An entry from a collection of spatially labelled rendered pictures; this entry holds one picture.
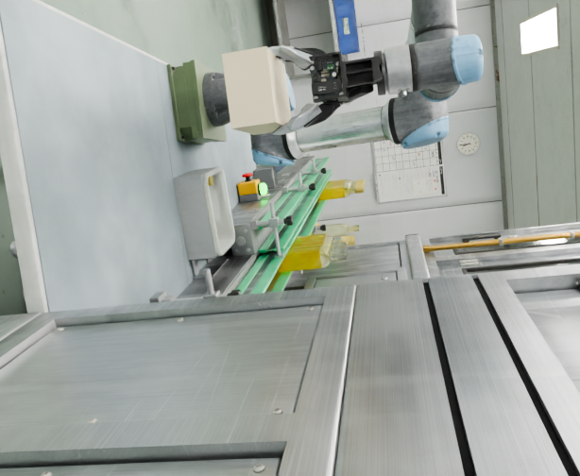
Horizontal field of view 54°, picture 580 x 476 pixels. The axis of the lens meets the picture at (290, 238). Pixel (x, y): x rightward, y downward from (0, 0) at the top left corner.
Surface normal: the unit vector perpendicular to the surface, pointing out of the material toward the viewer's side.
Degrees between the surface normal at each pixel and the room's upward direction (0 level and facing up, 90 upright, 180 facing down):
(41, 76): 0
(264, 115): 90
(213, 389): 90
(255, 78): 90
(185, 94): 90
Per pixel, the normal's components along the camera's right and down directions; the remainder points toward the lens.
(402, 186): -0.15, 0.25
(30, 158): 0.98, -0.11
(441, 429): -0.15, -0.96
